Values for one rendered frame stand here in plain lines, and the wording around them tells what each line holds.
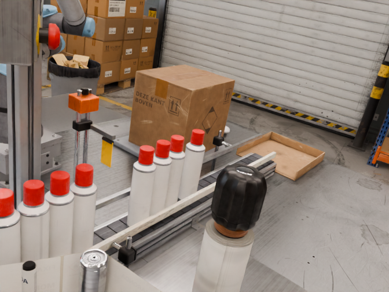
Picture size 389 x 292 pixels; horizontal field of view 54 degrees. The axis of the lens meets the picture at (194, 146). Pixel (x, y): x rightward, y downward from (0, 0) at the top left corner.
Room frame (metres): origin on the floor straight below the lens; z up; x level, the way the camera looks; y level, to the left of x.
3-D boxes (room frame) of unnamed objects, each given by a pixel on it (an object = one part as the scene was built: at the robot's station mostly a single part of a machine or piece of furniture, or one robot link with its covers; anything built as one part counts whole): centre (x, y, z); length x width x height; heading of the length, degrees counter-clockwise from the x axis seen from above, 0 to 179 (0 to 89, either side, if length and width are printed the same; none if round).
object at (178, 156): (0.86, 0.04, 0.98); 0.05 x 0.05 x 0.20
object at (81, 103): (0.70, 0.21, 1.05); 0.10 x 0.04 x 0.33; 56
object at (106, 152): (0.69, 0.17, 1.09); 0.03 x 0.01 x 0.06; 56
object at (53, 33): (0.57, 0.24, 1.33); 0.04 x 0.03 x 0.04; 21
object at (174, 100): (1.37, 0.07, 0.99); 0.30 x 0.24 x 0.27; 151
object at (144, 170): (0.77, 0.10, 0.98); 0.05 x 0.05 x 0.20
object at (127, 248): (0.63, 0.09, 0.89); 0.03 x 0.03 x 0.12; 56
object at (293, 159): (1.47, -0.36, 0.85); 0.30 x 0.26 x 0.04; 146
